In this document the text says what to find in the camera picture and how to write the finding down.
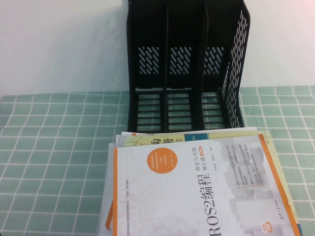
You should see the white orange-edged ROS2 book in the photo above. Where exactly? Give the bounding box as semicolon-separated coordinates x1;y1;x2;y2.
110;134;302;236

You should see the plain white book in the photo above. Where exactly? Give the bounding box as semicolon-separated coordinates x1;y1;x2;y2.
98;142;116;236

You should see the black perforated book holder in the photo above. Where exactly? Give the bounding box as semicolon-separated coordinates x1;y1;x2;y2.
125;0;252;135

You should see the yellow mechanisms sourcebook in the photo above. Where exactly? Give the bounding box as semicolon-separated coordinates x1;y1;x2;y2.
122;130;300;222

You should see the green checked tablecloth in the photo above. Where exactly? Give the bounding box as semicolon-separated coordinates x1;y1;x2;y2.
0;85;315;236

